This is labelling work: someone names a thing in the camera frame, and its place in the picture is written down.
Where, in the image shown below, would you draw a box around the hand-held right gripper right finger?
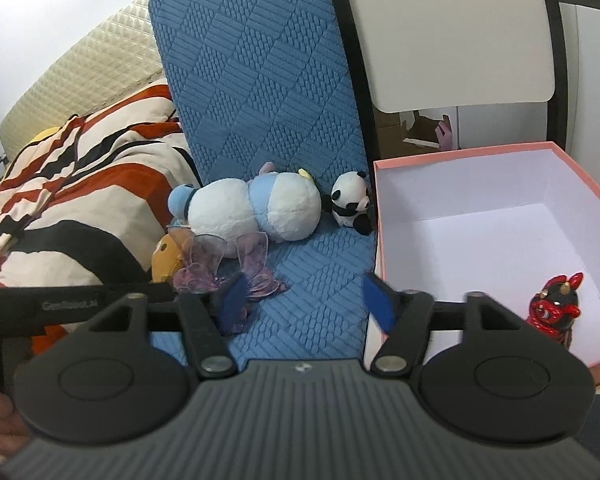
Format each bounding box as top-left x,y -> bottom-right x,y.
362,272 -> 526,377

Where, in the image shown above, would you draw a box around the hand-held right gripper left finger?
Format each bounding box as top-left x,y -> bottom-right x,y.
82,272 -> 253,378

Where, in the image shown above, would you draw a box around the clear purple butterfly wings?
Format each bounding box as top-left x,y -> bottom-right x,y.
167,225 -> 291,336

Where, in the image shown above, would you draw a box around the orange-brown bear plush toy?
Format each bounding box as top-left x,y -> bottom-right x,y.
151,232 -> 191,286

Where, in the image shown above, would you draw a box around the white and blue plush toy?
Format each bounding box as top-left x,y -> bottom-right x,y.
167,161 -> 323,244

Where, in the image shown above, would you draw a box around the panda plush toy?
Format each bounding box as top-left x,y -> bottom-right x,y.
322,170 -> 376,236

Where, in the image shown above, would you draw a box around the pink cardboard box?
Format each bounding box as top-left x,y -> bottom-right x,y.
362,141 -> 600,386

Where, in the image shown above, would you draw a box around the person's left hand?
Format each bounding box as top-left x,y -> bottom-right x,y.
0,377 -> 28,466

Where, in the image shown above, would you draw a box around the striped orange black blanket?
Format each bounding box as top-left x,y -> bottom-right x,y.
0,82 -> 203,356

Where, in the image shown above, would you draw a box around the brown cardboard box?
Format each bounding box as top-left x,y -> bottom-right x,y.
375,107 -> 458,161

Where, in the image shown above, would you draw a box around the red devil figurine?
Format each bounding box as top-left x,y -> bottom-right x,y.
526,272 -> 584,351

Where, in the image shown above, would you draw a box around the yellow pillow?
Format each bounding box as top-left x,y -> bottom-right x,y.
30,126 -> 62,144

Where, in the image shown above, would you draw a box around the small pink object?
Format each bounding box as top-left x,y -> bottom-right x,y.
436,114 -> 455,151

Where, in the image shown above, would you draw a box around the blue quilted mat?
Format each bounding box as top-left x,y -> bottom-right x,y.
147,0 -> 381,366

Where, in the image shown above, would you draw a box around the cream quilted headboard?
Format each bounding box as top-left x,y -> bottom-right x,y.
0,0 -> 166,171

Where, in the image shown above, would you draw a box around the white cardboard panel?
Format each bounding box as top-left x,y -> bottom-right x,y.
337,0 -> 557,113

